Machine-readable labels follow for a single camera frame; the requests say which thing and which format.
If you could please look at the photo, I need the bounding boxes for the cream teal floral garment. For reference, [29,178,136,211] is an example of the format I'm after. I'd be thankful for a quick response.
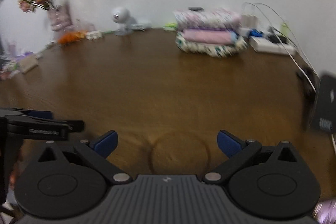
[175,32,248,58]

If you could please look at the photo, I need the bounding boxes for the pink blue garment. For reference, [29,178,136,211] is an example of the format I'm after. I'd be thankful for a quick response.
[182,29,238,45]

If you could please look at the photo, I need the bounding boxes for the pink floral garment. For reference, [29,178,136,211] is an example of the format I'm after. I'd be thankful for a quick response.
[173,8,241,30]

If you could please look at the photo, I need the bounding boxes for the purple tissue box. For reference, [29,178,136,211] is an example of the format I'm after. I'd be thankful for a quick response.
[17,53,39,74]

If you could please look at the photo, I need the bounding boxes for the black smartphone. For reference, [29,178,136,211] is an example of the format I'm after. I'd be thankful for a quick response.
[313,198,336,224]

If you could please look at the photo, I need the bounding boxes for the clear box of oranges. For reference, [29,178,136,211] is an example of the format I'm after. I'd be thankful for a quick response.
[56,19,95,46]

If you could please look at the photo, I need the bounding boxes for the white small power strip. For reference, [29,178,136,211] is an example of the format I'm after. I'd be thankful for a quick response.
[85,31,104,40]

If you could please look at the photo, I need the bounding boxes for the pink knitted vase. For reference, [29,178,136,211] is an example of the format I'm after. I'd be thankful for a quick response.
[48,5,72,32]

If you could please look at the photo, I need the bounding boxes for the white round robot toy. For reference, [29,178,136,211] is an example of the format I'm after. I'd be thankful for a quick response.
[111,7,137,36]

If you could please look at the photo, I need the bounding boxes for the small green bottle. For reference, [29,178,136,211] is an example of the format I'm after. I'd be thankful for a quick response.
[280,20,290,36]

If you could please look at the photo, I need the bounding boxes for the green white small pack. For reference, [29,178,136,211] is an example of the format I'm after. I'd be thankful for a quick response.
[163,22,178,32]

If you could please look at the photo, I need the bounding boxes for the white charger adapters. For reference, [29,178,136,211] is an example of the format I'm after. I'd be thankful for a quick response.
[240,14,259,29]

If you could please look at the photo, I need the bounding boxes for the black charger block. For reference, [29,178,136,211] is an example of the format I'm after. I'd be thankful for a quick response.
[188,7,204,12]

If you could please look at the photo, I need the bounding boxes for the grey wireless charger stand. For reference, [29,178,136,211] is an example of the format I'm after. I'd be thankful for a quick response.
[310,74,336,134]

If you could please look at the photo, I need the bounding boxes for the white charging cable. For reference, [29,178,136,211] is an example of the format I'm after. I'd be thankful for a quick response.
[241,2,321,93]

